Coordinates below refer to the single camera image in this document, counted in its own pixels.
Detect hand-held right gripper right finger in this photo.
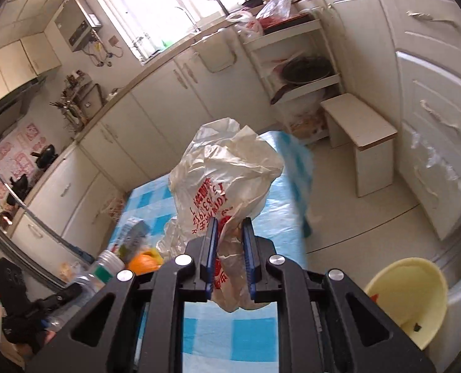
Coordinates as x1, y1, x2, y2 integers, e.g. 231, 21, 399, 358
241, 218, 438, 373

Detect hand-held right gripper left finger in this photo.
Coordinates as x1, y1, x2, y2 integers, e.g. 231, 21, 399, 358
25, 218, 219, 373

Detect white plastic bag red print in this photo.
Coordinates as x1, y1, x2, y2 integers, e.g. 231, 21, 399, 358
156, 117, 285, 313

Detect clear plastic bottle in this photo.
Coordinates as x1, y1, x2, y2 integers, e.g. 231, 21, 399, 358
44, 251, 126, 331

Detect yellow plastic basin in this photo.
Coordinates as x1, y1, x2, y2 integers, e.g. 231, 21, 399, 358
363, 257, 449, 351

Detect domed orange peel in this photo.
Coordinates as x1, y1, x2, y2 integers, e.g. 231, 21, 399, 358
129, 249, 164, 276

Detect milk carton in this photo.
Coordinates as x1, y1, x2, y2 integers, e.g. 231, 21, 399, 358
114, 218, 150, 262

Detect patterned waste bin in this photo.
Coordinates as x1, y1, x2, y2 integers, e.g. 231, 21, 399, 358
98, 196, 128, 226

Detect black wok with lid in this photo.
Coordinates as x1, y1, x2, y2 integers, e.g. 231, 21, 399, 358
30, 145, 58, 169

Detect cream base cabinets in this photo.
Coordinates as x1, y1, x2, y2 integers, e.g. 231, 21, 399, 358
11, 27, 281, 265

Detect range hood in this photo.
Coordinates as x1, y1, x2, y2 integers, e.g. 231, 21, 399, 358
0, 78, 47, 156

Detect white wooden stool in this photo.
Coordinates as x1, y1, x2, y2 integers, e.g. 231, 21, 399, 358
321, 93, 398, 197

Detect utensil rack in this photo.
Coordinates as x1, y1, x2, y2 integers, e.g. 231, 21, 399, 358
50, 72, 99, 135

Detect black frying pan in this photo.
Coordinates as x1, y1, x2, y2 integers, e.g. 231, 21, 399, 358
271, 56, 332, 104

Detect hanging bag holder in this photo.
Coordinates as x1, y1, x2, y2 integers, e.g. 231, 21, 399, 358
201, 31, 237, 74

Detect white corner shelf rack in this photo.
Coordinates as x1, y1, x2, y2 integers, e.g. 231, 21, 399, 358
242, 17, 345, 140

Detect small white bag red print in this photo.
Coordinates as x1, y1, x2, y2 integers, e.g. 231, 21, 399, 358
227, 10, 263, 39

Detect cream drawer cabinet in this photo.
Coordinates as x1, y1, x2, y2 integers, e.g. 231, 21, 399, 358
296, 0, 461, 242

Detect black faucet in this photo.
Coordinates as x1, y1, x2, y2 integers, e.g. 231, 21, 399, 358
207, 0, 229, 17

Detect kitchen window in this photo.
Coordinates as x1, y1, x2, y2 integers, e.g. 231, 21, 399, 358
85, 0, 247, 65

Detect clear plastic bag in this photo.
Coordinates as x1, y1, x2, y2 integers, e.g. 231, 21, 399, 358
256, 0, 303, 28

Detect curved metal rail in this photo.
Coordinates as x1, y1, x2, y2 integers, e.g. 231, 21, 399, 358
0, 208, 66, 290

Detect pink wall stickers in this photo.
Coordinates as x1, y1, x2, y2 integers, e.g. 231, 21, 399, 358
0, 122, 41, 203

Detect cream wall cabinets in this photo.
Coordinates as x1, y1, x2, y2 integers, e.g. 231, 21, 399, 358
0, 33, 62, 105

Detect wall water heater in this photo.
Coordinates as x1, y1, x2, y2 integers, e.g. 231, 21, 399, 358
54, 0, 103, 53

